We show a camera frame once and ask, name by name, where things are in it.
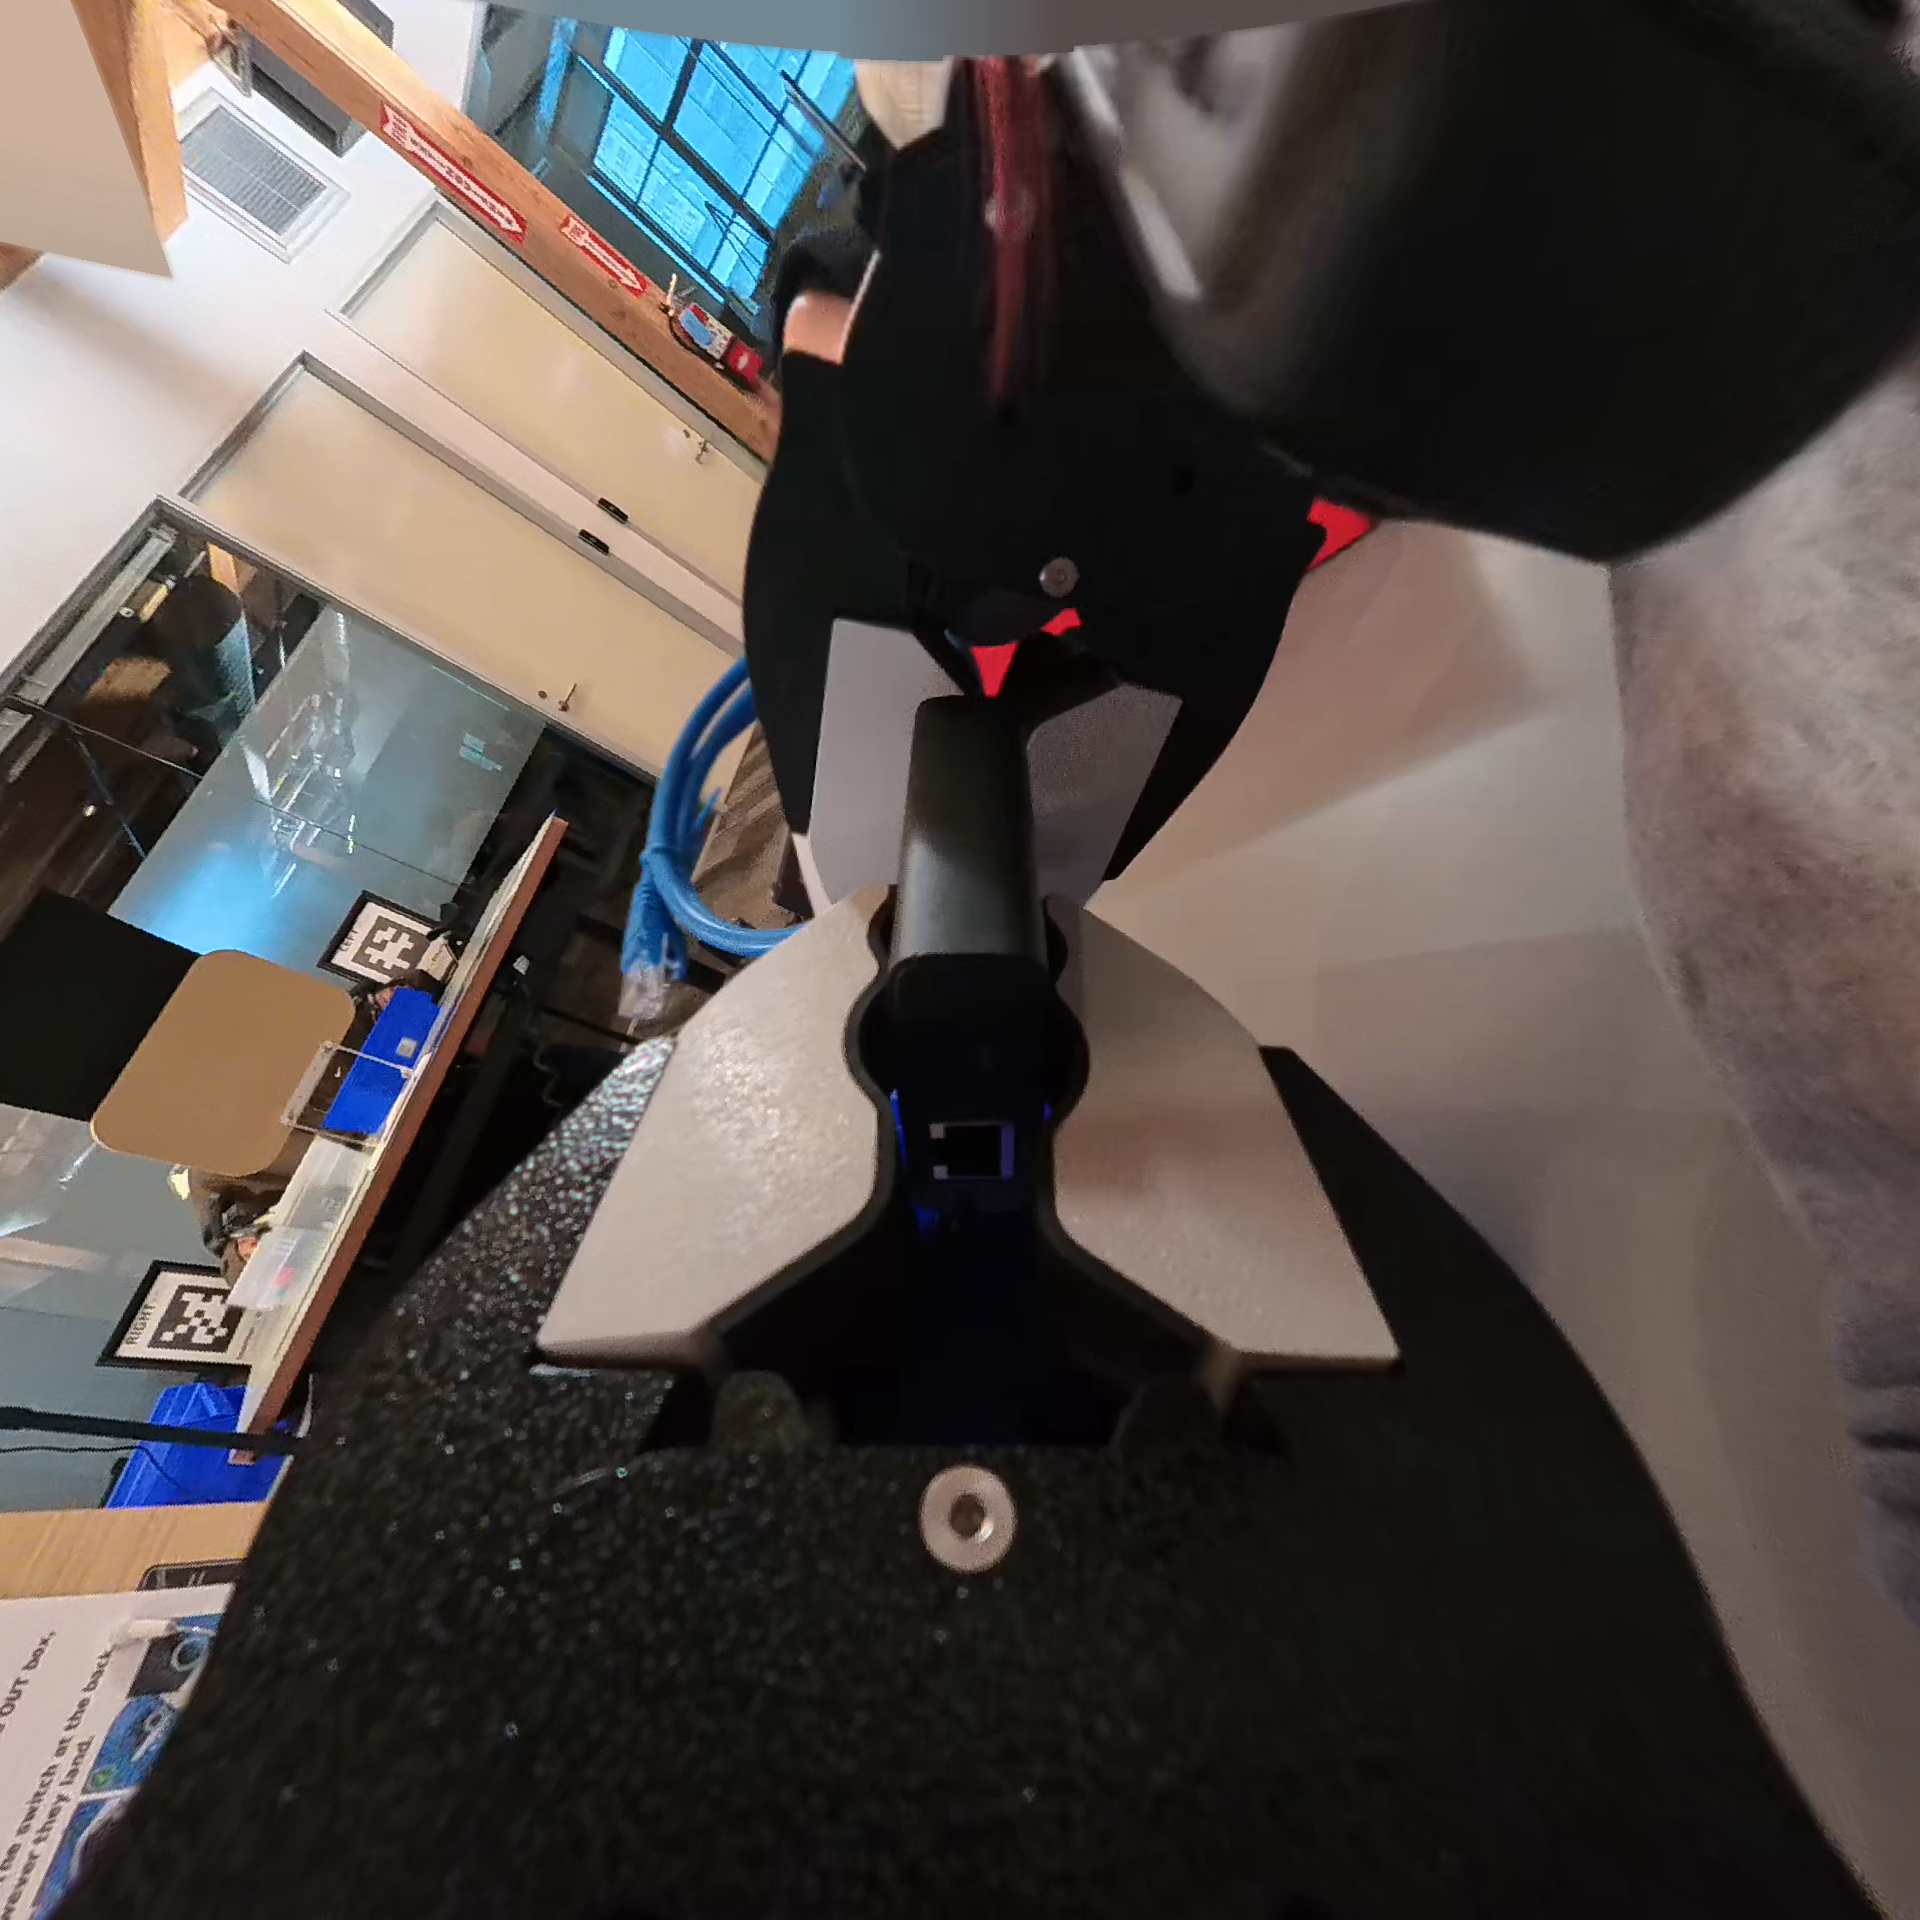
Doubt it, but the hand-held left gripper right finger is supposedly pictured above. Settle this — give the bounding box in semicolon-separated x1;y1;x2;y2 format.
1043;897;1403;1423

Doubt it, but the printed instruction sheet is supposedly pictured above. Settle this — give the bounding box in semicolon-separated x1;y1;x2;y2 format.
0;1591;232;1920

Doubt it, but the clear acrylic stand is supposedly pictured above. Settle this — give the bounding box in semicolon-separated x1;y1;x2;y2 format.
281;1035;425;1150

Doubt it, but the white wall air vent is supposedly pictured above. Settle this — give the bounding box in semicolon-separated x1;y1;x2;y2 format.
169;83;354;267

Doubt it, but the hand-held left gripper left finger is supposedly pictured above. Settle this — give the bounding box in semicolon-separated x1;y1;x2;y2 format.
536;883;922;1423

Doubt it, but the brown-edged work desk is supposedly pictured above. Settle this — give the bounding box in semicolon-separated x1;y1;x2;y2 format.
224;810;577;1470

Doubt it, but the small blue bin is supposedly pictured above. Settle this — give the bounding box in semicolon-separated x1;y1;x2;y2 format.
322;982;448;1135
105;1381;298;1508

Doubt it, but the red fire extinguisher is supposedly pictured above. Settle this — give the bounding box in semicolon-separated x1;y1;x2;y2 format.
668;292;768;396

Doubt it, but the printed marker tag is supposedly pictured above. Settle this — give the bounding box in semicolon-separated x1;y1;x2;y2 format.
97;1260;256;1370
321;890;460;995

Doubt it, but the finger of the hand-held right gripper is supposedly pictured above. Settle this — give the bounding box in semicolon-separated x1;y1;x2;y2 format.
791;612;970;921
1026;679;1191;905

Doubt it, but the black wall panel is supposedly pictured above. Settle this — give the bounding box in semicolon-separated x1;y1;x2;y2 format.
0;892;202;1124

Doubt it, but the white door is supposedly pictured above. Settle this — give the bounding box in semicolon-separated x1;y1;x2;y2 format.
334;198;771;633
188;353;752;759

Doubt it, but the black light stand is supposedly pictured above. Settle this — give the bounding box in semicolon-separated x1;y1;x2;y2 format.
0;1401;303;1465

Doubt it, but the black ethernet adapter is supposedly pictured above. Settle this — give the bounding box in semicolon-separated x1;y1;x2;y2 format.
882;694;1056;1249

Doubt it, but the large grid window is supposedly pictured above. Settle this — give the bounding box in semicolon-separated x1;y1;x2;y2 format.
464;17;903;319

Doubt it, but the wooden support post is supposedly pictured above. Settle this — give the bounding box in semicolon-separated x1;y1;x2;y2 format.
211;0;784;459

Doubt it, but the blue ethernet cable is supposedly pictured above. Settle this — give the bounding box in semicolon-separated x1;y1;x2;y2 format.
620;651;818;1041

